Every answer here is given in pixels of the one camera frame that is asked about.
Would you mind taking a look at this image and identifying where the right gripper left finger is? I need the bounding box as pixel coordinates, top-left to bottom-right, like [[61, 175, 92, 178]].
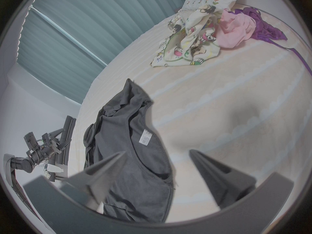
[[61, 152, 127, 214]]

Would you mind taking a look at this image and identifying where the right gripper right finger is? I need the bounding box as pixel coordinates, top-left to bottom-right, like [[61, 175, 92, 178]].
[[189, 149, 257, 210]]

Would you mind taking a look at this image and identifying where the black T-shirt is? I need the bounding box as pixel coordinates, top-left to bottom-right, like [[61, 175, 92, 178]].
[[84, 78, 175, 223]]

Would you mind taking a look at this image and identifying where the bed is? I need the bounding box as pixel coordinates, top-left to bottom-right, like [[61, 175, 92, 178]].
[[65, 1, 312, 225]]

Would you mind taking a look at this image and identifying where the blue-green curtain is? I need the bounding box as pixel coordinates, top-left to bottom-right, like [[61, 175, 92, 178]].
[[32, 0, 193, 66], [17, 9, 109, 105]]

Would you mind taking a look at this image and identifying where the white printed garment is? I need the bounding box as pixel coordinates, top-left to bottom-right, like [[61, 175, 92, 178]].
[[150, 5, 223, 68]]

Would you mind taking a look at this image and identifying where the pink garment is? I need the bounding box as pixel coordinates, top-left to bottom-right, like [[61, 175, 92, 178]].
[[215, 10, 256, 49]]

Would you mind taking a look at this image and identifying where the purple garment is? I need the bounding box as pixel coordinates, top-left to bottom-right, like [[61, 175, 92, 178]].
[[235, 7, 312, 75]]

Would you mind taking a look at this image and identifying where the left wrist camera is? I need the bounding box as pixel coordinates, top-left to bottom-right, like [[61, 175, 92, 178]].
[[24, 131, 39, 154]]

